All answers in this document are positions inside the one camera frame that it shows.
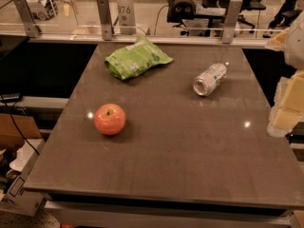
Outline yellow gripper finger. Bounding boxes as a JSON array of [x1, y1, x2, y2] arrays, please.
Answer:
[[267, 70, 304, 138], [265, 28, 289, 51]]

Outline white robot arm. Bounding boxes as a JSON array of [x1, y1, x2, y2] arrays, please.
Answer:
[[265, 11, 304, 138]]

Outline green snack bag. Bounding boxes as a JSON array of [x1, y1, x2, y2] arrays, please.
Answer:
[[104, 36, 173, 80]]

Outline numbered sign plate 376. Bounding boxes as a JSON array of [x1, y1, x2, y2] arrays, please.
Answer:
[[116, 0, 136, 35]]

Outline red apple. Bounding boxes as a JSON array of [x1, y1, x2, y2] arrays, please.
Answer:
[[94, 104, 126, 136]]

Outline white equipment box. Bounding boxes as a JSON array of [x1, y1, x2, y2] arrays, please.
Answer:
[[26, 0, 58, 21]]

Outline cardboard box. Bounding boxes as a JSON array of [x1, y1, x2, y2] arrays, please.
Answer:
[[0, 113, 45, 216]]

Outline right metal bracket post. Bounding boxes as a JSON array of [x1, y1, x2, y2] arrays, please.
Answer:
[[221, 0, 242, 44]]

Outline metal bracket post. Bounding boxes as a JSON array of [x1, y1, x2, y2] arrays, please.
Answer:
[[12, 0, 41, 38], [97, 0, 113, 41], [221, 0, 242, 44]]

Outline middle metal bracket post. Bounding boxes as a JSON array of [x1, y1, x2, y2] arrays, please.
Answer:
[[97, 0, 113, 41]]

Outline left metal bracket post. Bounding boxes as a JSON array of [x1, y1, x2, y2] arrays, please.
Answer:
[[12, 0, 41, 38]]

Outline black cable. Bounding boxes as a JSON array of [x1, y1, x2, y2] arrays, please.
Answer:
[[0, 93, 41, 157]]

